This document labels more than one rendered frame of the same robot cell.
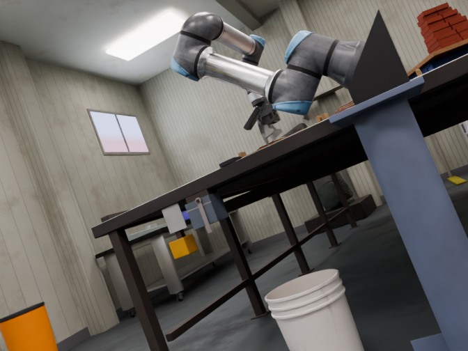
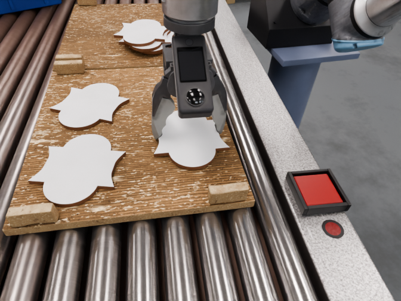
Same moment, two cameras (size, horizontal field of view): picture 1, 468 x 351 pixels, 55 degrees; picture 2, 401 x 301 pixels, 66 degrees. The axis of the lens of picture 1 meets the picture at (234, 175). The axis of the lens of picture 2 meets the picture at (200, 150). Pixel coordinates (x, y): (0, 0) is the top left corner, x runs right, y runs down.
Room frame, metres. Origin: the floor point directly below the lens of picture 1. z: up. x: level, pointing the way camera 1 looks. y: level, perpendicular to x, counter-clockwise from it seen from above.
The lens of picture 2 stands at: (2.25, 0.13, 1.31)
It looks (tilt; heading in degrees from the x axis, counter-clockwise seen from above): 44 degrees down; 232
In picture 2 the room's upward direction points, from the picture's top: 4 degrees clockwise
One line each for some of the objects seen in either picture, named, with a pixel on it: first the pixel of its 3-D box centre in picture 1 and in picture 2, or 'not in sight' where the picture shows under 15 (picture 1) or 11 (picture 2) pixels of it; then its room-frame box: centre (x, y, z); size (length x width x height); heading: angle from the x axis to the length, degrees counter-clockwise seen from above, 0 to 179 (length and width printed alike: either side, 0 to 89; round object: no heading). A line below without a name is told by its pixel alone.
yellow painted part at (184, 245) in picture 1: (177, 230); not in sight; (2.06, 0.33, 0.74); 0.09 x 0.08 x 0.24; 63
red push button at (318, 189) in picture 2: not in sight; (316, 191); (1.90, -0.01, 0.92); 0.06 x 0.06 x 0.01; 63
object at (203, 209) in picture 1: (206, 212); not in sight; (1.98, 0.17, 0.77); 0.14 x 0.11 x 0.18; 63
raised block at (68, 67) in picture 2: not in sight; (69, 67); (2.11, -0.54, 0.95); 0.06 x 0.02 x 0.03; 154
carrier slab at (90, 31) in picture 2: not in sight; (130, 32); (1.89, -0.68, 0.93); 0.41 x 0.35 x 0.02; 64
